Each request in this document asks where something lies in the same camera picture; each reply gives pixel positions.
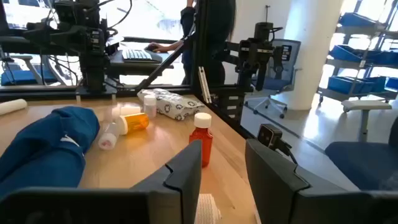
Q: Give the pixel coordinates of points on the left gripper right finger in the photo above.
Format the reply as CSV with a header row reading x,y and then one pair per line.
x,y
273,193

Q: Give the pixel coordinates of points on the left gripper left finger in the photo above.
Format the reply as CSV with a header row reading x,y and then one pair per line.
x,y
174,193

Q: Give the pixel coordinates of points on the orange pill bottle white cap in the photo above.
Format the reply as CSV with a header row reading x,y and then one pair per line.
x,y
136,122

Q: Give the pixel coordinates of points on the clear vial pink pills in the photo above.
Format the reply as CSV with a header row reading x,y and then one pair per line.
x,y
108,140

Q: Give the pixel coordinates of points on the white cross-patterned package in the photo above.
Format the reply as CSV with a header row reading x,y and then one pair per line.
x,y
177,105

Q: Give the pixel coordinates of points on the blue cloth bundle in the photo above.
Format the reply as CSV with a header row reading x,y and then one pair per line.
x,y
46,149

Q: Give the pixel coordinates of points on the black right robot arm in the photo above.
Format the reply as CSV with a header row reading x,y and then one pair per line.
x,y
93,71

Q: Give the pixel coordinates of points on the blue storage bin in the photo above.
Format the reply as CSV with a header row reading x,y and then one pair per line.
x,y
356,20
348,84
382,57
392,84
345,53

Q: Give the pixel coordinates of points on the amber bottle white cap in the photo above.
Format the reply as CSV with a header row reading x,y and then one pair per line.
x,y
201,146

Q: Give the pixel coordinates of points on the computer keyboard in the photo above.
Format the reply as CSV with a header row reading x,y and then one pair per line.
x,y
136,55

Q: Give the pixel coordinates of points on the blue seat cushion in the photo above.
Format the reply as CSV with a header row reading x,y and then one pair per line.
x,y
25,77

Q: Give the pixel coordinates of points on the black desk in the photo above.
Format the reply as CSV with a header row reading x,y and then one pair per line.
x,y
140,67

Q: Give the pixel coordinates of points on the blue upholstered chair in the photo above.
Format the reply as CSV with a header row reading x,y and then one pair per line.
x,y
363,161

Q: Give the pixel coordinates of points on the slim white gauze roll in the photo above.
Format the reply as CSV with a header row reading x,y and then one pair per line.
x,y
12,107

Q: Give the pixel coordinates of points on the white stool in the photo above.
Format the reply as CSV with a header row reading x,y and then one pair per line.
x,y
365,105

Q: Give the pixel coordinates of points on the office chair blue seat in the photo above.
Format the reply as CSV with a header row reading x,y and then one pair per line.
x,y
292,62

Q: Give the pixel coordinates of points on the metal shelf rack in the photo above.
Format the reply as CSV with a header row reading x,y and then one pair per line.
x,y
342,67

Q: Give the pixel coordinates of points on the person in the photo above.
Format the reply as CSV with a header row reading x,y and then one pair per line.
x,y
222,37

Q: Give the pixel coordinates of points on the small black table camera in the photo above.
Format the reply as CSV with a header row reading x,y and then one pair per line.
x,y
268,135

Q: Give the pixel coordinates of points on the silver metal bracket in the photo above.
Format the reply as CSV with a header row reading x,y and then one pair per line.
x,y
204,84

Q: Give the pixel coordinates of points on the black aluminium table frame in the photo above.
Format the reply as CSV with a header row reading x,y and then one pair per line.
x,y
199,31

